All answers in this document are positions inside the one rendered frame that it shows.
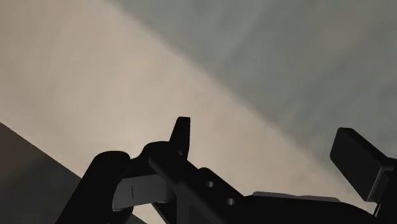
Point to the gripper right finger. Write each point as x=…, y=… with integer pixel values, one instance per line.
x=359, y=161

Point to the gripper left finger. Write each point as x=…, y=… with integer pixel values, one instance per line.
x=161, y=167

